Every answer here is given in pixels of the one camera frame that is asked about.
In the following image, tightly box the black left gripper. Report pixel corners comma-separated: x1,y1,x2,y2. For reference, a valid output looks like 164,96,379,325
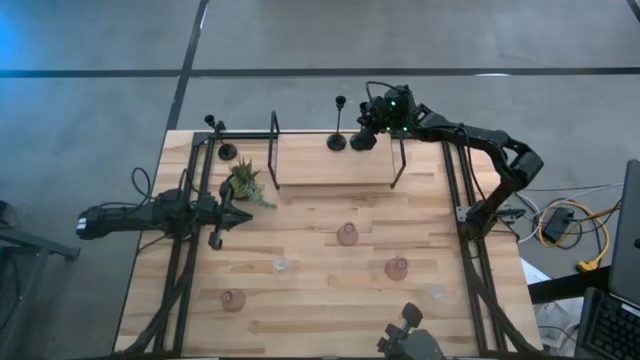
197,195,254,251

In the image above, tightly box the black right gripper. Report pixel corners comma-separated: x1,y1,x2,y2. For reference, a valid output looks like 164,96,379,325
351,109,420,151

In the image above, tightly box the black metal candlestick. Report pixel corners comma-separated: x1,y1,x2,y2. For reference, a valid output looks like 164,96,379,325
348,101,374,152
203,113,239,162
326,94,348,153

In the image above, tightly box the clear ribbed glass candle holder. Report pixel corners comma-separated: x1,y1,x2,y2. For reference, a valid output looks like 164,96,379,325
418,282,448,307
271,255,295,281

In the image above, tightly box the pink ribbed glass candle holder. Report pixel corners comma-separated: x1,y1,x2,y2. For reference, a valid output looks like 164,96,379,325
335,221,360,248
220,288,247,314
384,256,410,282

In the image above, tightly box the green potted succulent plant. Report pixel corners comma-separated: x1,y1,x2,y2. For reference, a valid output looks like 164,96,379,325
227,157,278,210

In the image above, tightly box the black power adapter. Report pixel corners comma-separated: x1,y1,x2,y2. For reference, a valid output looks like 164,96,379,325
542,206,576,245

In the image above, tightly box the white plastic bag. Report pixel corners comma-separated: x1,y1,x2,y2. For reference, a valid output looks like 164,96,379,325
522,259,584,351

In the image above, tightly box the grey laptop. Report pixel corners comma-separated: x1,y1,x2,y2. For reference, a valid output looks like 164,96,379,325
573,158,640,360

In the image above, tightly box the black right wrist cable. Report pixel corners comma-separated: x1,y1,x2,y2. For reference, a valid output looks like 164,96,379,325
365,80,402,102

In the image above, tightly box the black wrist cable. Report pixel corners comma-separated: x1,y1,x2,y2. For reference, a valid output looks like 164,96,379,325
365,80,402,102
130,166,152,202

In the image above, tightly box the wooden shelf with black frame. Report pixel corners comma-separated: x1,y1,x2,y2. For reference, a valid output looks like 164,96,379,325
267,109,409,192

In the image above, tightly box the black aluminium rig frame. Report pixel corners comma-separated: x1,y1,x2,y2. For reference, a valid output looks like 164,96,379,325
113,127,544,357

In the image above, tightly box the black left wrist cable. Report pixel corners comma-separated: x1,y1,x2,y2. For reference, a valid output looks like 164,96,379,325
130,166,152,202

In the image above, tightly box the yellow cable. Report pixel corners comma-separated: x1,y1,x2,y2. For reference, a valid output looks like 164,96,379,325
537,198,612,274

